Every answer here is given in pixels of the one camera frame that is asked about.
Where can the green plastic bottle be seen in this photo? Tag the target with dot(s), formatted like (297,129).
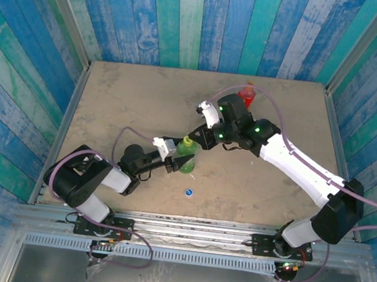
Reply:
(186,158)

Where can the red drink bottle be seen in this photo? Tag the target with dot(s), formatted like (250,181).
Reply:
(247,95)

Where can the orange bottle cap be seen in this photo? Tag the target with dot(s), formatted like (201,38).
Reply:
(250,84)

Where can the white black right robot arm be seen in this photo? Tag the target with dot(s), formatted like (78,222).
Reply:
(301,164)

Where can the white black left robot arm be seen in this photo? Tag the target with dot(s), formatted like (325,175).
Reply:
(116,178)

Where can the blue bottle cap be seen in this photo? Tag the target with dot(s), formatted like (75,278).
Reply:
(188,192)

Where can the small white plastic bit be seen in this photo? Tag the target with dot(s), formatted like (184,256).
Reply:
(192,176)

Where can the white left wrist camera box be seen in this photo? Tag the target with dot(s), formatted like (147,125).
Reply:
(165,147)

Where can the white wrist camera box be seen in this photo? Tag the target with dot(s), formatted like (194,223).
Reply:
(212,114)
(165,147)

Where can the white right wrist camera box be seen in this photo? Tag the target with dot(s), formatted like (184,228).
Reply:
(212,114)

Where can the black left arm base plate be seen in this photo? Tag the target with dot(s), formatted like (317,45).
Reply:
(124,225)

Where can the aluminium mounting rail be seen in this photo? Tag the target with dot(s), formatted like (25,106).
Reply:
(191,233)

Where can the aluminium table edge rail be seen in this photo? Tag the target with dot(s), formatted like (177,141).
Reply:
(64,127)
(339,148)

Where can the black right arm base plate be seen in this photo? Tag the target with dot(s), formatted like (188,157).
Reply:
(262,244)

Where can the aluminium frame post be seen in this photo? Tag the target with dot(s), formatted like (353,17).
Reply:
(360,48)
(66,15)

